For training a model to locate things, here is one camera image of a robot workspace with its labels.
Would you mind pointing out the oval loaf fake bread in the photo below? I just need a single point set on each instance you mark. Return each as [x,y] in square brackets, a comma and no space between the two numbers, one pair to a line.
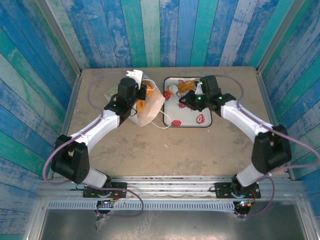
[140,106]

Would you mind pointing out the metal tongs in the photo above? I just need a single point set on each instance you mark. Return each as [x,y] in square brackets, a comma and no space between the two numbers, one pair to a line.
[179,94]

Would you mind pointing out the long braided fake bread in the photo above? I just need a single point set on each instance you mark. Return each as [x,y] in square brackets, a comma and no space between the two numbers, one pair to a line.
[186,86]

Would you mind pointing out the white printed paper bag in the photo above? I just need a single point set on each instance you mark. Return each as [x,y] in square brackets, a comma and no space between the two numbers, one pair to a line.
[152,107]

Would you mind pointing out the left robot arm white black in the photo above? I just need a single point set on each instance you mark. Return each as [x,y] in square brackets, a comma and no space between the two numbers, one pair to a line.
[75,162]

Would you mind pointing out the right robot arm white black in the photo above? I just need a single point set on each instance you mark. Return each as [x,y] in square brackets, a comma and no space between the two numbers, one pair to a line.
[270,150]

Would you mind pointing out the white strawberry print tray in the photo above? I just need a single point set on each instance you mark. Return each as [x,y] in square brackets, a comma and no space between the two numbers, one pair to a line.
[190,117]

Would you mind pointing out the small LED controller board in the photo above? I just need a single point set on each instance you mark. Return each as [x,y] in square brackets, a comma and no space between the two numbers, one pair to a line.
[107,202]
[243,203]

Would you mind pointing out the grey metal sheet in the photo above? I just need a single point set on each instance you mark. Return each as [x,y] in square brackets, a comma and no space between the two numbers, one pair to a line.
[175,225]

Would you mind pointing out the crumpled clear tape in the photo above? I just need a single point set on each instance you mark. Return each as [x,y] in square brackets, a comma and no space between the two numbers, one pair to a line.
[101,221]

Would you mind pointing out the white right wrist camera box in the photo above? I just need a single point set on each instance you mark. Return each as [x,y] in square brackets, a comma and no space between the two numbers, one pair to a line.
[198,89]

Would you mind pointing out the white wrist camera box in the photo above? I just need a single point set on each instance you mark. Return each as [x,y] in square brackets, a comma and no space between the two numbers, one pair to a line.
[135,76]
[198,89]

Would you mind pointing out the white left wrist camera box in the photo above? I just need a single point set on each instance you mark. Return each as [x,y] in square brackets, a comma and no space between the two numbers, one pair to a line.
[135,76]

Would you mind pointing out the aluminium side rail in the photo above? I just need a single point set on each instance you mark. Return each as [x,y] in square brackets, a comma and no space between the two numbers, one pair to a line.
[268,100]
[72,100]

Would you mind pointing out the aluminium corner post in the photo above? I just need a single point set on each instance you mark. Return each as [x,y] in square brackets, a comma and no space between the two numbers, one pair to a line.
[275,37]
[59,37]

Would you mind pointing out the aluminium front rail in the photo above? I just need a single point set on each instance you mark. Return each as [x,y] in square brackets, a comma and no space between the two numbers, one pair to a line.
[170,186]

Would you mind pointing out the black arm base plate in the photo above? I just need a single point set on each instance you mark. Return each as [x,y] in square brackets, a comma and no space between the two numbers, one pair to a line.
[120,190]
[221,191]

